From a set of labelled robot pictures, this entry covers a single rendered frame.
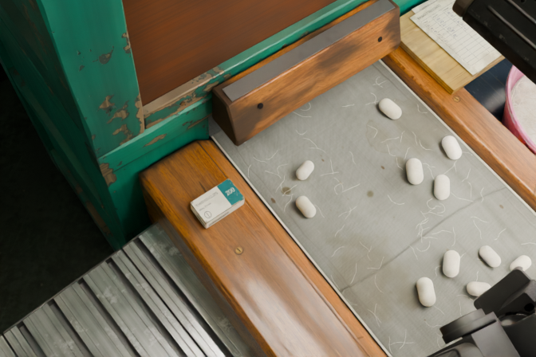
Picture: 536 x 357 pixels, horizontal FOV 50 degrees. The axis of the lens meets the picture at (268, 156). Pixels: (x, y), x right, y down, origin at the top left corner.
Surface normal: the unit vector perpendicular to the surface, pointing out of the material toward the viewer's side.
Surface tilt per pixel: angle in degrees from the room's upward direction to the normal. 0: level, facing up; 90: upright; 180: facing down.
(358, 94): 0
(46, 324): 0
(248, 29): 90
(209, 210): 0
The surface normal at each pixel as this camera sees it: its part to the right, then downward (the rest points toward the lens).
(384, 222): 0.08, -0.48
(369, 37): 0.59, 0.46
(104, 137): 0.61, 0.72
